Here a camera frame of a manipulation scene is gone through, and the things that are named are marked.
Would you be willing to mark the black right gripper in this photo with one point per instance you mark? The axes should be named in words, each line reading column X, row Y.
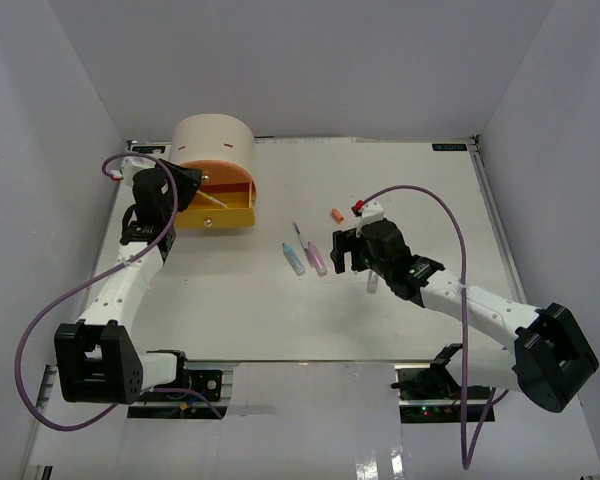
column 347, row 242

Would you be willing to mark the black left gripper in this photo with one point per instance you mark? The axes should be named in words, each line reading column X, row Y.
column 187, row 180

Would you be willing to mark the yellow drawer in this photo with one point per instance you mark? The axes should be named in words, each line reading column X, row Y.
column 241, row 213

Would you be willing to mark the thin grey pen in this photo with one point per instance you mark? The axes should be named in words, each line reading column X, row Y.
column 299, row 235

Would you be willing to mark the yellow pen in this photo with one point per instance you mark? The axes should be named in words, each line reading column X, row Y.
column 211, row 199

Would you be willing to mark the orange top drawer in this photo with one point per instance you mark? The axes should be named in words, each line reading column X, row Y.
column 221, row 172

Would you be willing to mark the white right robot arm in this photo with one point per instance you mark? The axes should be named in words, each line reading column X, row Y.
column 544, row 354

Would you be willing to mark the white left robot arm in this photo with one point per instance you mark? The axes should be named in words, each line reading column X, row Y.
column 96, row 359

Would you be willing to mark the orange capped clear highlighter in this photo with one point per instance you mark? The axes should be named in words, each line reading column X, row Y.
column 372, row 282

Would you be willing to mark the pink highlighter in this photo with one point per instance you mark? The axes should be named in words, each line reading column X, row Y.
column 317, row 260

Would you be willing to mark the orange pen cap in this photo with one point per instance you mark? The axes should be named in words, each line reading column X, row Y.
column 337, row 216

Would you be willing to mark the beige cylindrical drawer organizer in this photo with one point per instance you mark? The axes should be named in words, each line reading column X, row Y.
column 213, row 137

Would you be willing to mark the blue highlighter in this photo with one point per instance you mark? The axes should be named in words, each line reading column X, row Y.
column 293, row 260

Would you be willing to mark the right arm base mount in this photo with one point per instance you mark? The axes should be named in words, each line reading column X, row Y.
column 428, row 394

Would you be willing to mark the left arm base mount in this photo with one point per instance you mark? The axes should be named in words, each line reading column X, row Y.
column 201, row 394

